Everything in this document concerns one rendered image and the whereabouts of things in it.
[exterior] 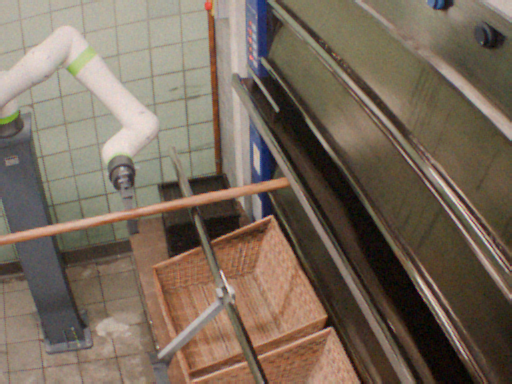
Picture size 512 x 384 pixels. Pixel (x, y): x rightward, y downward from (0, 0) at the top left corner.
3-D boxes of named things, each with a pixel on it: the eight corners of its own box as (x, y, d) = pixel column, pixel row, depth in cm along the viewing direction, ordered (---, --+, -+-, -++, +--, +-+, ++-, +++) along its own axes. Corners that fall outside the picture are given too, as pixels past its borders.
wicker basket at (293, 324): (274, 267, 271) (274, 212, 254) (325, 367, 227) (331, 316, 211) (154, 293, 260) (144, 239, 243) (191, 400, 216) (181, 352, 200)
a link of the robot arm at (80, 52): (35, 49, 210) (53, 28, 203) (54, 34, 220) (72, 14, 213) (67, 84, 215) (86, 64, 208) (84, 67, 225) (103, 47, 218)
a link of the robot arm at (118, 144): (115, 163, 236) (94, 146, 230) (140, 140, 234) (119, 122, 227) (120, 186, 226) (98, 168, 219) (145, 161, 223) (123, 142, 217)
